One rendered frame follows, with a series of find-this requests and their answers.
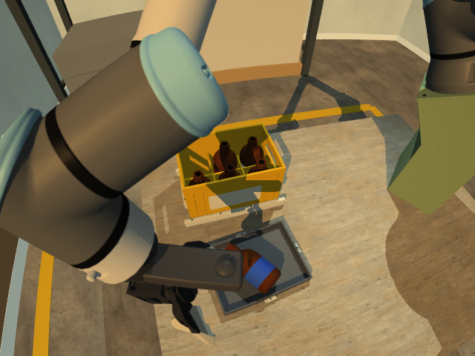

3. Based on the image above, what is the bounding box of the yellow bottle crate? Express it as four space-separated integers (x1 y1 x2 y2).
177 125 281 218

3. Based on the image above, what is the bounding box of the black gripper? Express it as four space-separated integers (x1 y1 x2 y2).
123 232 215 346

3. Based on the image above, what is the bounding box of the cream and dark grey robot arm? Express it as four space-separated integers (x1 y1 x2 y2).
0 0 475 291

